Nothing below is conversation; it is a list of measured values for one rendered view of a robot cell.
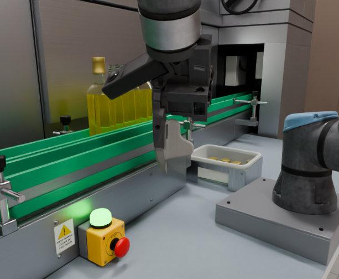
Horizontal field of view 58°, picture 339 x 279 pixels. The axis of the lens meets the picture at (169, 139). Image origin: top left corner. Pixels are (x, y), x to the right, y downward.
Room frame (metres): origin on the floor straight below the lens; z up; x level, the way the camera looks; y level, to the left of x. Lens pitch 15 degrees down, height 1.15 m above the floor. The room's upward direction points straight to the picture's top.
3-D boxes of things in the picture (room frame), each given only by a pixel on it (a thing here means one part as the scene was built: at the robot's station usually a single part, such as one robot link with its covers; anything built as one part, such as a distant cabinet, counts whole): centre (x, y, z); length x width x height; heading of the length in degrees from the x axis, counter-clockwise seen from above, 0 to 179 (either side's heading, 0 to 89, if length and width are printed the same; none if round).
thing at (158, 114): (0.45, 0.01, 1.07); 0.05 x 0.02 x 0.09; 168
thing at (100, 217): (0.57, 0.14, 0.84); 0.04 x 0.04 x 0.03
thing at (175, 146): (0.45, -0.01, 1.02); 0.06 x 0.03 x 0.09; 78
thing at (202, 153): (1.00, -0.19, 0.80); 0.22 x 0.17 x 0.09; 56
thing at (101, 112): (0.84, 0.19, 0.99); 0.06 x 0.06 x 0.21; 56
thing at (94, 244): (0.57, 0.14, 0.79); 0.07 x 0.07 x 0.07; 56
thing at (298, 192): (0.71, -0.34, 0.85); 0.15 x 0.15 x 0.10
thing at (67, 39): (1.22, 0.10, 1.15); 0.90 x 0.03 x 0.34; 146
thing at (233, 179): (1.02, -0.17, 0.79); 0.27 x 0.17 x 0.08; 56
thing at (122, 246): (0.54, 0.10, 0.79); 0.04 x 0.03 x 0.04; 146
